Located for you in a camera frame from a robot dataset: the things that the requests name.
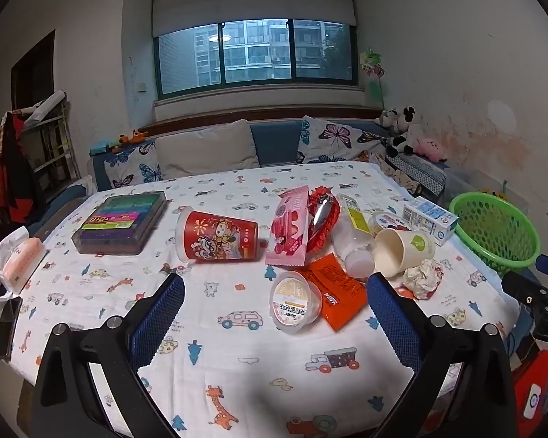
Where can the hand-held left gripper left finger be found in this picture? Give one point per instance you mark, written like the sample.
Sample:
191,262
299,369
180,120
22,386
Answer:
160,315

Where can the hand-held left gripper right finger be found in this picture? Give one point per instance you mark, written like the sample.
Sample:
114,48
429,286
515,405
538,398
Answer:
388,319

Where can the green plastic basket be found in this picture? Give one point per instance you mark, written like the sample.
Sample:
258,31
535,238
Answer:
497,232

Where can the white paper cup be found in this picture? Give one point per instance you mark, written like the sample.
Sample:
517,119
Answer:
406,251

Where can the clear plastic bottle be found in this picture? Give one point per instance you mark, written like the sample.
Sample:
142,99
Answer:
352,237

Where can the red printed paper cup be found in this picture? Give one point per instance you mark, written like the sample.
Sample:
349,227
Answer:
217,237

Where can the white milk carton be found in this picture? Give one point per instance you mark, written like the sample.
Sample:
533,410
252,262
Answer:
431,219

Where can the red mesh foil wrapper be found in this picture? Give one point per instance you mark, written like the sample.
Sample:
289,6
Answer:
322,219

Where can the pink snack packet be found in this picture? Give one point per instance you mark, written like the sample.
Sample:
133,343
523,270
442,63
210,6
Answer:
287,228

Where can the orange snack packet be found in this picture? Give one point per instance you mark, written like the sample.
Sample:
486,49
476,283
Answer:
342,294

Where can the crumpled white paper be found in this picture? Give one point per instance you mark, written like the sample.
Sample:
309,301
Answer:
422,279

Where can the printed vehicle blanket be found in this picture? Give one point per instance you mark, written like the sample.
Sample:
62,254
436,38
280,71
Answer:
237,365

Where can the clear pudding cup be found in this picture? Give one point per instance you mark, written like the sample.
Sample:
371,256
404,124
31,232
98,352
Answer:
292,303

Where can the white round lidded tub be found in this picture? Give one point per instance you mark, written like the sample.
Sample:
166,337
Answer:
388,222

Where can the colourful marker case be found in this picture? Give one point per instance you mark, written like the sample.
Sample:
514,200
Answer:
118,223

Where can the beige printed child garment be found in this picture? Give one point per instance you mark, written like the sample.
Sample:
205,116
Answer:
399,175

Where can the pink tissue pack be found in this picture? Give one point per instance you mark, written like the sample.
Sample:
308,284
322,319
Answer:
20,258

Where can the small butterfly pillow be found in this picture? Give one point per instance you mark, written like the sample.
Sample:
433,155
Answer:
134,166

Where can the black phone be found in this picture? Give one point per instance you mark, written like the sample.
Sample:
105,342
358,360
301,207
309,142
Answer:
7,328

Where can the pink plush toy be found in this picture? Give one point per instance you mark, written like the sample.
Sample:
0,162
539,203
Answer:
429,148

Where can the beige cushion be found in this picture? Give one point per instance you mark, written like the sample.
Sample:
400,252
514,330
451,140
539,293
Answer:
208,150

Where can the orange plush toy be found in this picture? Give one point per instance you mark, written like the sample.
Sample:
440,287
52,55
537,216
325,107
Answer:
133,138

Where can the large butterfly pillow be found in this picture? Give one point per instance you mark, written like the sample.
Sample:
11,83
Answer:
335,139

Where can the black white cow plush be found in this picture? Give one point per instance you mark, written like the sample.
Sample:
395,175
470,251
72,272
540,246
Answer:
404,132

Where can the grey plush toy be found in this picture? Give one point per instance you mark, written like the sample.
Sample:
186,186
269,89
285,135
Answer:
386,118

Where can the metal shelf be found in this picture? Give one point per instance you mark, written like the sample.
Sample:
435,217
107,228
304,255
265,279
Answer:
50,141

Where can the hanging red black clothes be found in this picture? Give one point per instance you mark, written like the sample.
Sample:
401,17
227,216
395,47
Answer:
13,169

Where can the blue sofa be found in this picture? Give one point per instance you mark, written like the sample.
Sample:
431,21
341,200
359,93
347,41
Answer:
276,143

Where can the colourful pinwheel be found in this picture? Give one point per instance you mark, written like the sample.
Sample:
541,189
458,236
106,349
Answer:
372,70

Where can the dark door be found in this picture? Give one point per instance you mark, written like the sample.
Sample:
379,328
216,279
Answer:
32,70

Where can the window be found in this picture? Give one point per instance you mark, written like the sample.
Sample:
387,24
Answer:
255,54

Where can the white roller blind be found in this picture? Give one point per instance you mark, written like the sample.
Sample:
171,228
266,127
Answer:
255,2

